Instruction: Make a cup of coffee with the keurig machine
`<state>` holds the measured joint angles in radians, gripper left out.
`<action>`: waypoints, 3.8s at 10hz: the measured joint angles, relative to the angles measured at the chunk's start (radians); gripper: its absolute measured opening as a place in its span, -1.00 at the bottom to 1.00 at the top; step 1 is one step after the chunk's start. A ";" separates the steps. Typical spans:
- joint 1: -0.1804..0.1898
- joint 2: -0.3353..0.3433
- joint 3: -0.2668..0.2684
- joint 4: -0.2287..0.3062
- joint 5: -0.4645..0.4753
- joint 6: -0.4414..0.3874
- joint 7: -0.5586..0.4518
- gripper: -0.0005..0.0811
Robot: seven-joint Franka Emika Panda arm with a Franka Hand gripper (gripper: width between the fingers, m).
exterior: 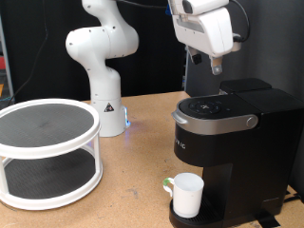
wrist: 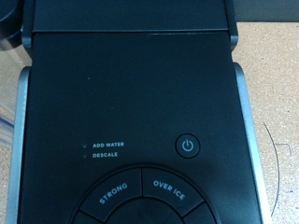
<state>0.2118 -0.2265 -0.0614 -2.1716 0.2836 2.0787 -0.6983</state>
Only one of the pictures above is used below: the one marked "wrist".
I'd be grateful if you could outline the clear water reservoir black lid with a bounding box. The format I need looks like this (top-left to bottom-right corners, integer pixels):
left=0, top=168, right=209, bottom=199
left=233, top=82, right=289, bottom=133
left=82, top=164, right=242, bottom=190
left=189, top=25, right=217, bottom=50
left=0, top=0, right=32, bottom=148

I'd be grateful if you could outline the dark grey partition panel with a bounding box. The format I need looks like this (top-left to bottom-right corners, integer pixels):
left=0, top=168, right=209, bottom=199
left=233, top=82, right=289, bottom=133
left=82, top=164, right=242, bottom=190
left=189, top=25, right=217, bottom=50
left=233, top=0, right=299, bottom=22

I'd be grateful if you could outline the black Keurig coffee machine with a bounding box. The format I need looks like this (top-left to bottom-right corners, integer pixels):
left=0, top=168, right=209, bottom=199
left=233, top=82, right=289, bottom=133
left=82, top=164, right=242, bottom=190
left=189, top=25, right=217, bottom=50
left=6, top=0, right=272, bottom=224

